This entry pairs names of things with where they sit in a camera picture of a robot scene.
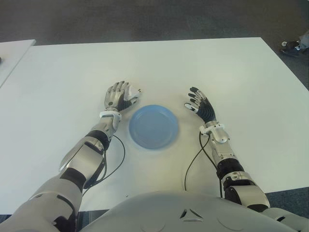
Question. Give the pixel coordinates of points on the person leg in jeans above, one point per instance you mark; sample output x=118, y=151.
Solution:
x=304, y=39

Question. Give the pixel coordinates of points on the grey robot torso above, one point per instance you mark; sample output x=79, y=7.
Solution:
x=181, y=212

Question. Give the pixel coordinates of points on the white cube charger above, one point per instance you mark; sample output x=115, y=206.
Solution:
x=133, y=92

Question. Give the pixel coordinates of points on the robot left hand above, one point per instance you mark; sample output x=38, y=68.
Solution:
x=116, y=96

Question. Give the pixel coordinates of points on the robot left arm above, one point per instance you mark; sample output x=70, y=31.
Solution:
x=82, y=157

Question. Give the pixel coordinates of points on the blue plastic plate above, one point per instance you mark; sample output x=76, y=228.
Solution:
x=154, y=126

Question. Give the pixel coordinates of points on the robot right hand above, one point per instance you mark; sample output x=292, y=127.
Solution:
x=205, y=110

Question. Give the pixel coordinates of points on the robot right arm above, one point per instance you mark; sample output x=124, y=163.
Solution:
x=231, y=164

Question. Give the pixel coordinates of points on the black sneaker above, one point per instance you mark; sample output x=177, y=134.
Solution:
x=290, y=47

